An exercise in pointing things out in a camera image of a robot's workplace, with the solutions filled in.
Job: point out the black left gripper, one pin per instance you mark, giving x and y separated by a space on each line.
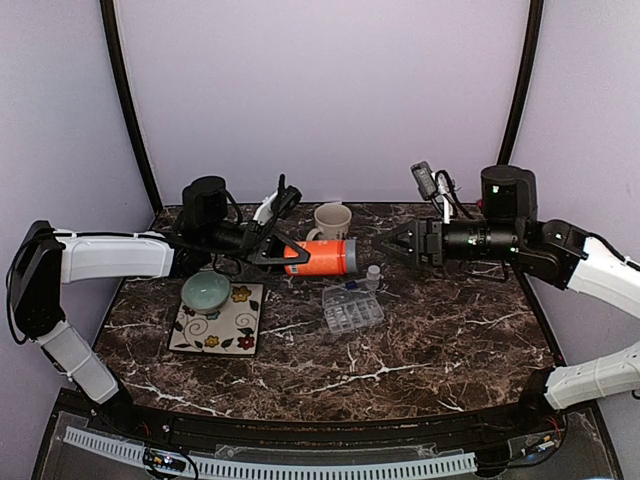
277 256

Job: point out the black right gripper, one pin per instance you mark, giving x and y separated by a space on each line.
427 239

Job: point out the small white dropper bottle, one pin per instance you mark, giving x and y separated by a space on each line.
373 277

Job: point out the orange bottle with grey lid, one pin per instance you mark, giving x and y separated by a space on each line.
327 258

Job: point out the clear plastic pill organizer box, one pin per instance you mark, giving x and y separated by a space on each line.
348 309

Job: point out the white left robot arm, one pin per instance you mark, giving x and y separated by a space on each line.
50 259

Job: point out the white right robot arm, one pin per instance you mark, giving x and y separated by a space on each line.
555 252

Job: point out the white ceramic mug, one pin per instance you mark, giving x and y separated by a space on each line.
331 222

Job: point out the green bowl on plate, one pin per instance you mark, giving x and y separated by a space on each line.
206 291

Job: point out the floral square plate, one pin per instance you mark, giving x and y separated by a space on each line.
232 330

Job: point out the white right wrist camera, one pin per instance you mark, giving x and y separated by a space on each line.
434 189

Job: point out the black front table rail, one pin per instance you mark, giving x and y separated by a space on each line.
485 429

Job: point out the white slotted cable duct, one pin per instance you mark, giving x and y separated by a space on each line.
235 462

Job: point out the black right frame post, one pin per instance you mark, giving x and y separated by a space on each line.
523 79

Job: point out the black frame post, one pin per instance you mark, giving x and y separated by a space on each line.
523 79
126 101

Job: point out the black left frame post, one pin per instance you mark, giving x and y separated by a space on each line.
126 101

